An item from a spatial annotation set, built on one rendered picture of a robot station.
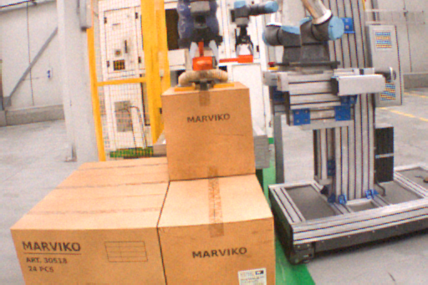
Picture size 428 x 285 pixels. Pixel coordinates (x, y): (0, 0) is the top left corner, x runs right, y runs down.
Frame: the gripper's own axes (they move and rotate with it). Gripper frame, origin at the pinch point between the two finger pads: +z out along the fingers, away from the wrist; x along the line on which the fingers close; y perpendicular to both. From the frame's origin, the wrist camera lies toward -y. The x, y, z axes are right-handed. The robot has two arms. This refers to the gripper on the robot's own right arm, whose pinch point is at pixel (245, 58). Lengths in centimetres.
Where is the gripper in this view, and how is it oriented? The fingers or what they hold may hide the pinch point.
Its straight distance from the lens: 262.5
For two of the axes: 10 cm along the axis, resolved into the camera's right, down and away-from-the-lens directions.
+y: 0.4, 1.3, -9.9
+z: 0.9, 9.9, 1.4
